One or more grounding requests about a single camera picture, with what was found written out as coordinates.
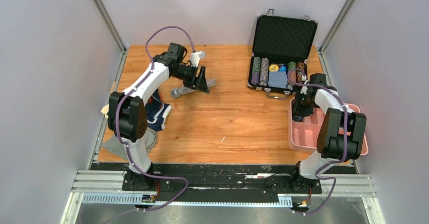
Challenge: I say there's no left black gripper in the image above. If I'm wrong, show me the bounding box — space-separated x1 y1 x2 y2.
172 64 210 94

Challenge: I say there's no navy striped underwear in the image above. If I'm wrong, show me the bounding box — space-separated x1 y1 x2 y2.
292 115 304 122

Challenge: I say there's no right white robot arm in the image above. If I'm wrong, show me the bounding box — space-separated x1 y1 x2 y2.
289 72 367 193

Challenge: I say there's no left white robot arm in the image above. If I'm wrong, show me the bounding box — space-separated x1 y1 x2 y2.
107 43 210 190

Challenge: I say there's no glittery silver microphone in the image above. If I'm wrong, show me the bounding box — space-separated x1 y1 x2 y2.
170 79 217 98

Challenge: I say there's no pink compartment tray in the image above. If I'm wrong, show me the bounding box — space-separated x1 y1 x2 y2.
288 104 369 156

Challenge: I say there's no blue playing card deck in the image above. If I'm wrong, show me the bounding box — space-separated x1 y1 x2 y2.
268 71 288 88

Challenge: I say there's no brown poker chip stack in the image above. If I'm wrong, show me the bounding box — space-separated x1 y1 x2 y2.
296 62 306 78

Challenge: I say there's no green poker chip stack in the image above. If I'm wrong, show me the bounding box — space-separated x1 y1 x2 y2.
288 61 296 86

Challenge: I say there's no yellow dealer button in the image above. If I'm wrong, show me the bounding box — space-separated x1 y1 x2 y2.
269 64 279 72

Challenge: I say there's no navy white orange garment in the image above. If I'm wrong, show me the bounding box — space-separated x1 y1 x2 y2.
101 89 172 137

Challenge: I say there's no grey poker chip stack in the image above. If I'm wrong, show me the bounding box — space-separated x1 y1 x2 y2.
259 58 269 86

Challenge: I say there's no purple poker chip stack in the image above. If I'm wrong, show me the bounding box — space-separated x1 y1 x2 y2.
250 57 261 84

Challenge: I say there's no black poker chip case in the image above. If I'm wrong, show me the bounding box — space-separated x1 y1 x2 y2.
246 9 318 97

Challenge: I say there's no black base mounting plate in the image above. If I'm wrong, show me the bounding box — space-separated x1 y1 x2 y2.
122 164 322 203

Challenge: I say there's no grey cloth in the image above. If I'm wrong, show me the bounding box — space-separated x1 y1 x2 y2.
101 128 158 161

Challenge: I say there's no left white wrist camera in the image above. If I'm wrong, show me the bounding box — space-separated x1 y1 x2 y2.
190 51 206 67

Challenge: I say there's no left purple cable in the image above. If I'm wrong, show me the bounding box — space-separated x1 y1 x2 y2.
115 25 197 212

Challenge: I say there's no aluminium frame rail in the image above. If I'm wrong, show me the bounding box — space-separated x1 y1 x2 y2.
60 170 385 223

